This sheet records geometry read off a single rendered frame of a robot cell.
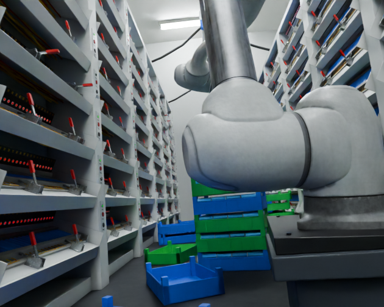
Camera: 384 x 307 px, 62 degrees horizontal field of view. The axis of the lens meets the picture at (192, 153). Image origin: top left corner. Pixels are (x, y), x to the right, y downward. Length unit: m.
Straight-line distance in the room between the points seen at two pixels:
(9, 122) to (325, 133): 0.69
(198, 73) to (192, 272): 0.80
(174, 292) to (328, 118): 0.69
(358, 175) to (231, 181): 0.23
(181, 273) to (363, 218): 0.88
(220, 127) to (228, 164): 0.07
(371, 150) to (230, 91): 0.28
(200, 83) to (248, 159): 0.83
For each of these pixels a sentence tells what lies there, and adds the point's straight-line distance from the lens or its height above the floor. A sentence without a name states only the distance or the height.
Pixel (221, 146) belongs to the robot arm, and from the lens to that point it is 0.55.
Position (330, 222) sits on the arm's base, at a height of 0.24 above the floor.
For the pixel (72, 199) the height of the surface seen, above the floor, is 0.34.
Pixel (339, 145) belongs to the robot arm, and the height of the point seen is 0.37.
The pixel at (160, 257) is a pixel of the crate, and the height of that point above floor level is 0.04.
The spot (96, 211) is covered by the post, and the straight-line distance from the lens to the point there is 1.34.
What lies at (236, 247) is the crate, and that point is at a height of 0.09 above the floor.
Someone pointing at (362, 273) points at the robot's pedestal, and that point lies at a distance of 0.58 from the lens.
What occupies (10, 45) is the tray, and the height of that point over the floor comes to 0.71.
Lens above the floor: 0.30
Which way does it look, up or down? 9 degrees up
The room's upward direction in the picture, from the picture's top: 5 degrees counter-clockwise
